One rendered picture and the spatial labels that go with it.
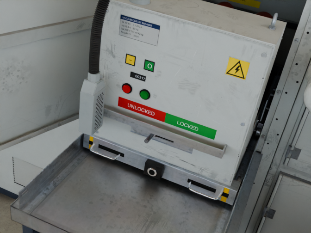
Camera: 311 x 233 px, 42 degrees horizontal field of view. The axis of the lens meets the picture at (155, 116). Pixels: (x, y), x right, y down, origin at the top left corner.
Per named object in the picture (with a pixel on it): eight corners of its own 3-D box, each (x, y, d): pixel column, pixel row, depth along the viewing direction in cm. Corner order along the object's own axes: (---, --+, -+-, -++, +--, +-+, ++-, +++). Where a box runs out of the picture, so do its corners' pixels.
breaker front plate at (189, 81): (227, 191, 125) (273, 48, 99) (90, 138, 137) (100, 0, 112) (228, 188, 126) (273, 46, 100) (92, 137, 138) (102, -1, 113)
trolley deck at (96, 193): (211, 312, 103) (216, 298, 100) (10, 219, 119) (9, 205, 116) (258, 166, 158) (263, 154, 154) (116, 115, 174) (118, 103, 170)
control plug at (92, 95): (91, 137, 123) (95, 86, 113) (77, 131, 124) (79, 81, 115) (104, 125, 129) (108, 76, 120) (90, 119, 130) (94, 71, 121)
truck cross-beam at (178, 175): (232, 205, 126) (237, 191, 123) (83, 146, 140) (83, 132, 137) (236, 195, 130) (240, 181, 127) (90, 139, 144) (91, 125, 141)
